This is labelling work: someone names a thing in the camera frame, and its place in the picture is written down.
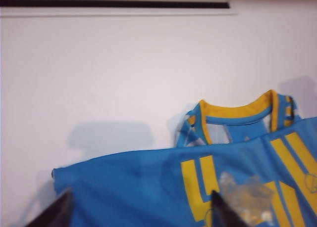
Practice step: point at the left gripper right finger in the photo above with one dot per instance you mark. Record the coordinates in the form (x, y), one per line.
(225, 212)

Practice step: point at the clear tape wad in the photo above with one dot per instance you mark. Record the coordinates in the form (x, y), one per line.
(250, 195)

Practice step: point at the blue and white soccer jersey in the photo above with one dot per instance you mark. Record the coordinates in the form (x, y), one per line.
(138, 182)

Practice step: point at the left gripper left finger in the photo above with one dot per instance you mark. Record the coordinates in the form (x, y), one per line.
(55, 212)

